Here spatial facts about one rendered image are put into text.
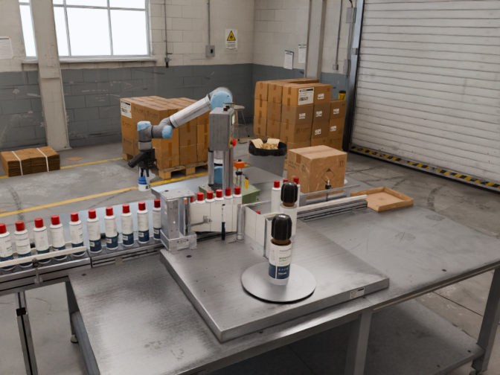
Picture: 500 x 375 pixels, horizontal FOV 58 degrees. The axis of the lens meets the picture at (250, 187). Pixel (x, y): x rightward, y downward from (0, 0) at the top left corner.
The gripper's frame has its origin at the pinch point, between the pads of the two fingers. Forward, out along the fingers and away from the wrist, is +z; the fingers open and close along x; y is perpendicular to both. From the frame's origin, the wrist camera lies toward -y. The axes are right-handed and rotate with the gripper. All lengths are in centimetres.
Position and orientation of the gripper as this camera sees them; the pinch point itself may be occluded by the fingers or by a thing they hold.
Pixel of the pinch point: (143, 181)
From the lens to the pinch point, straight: 271.0
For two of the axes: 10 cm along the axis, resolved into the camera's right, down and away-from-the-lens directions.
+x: -6.3, -2.8, 7.3
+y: 7.8, -2.0, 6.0
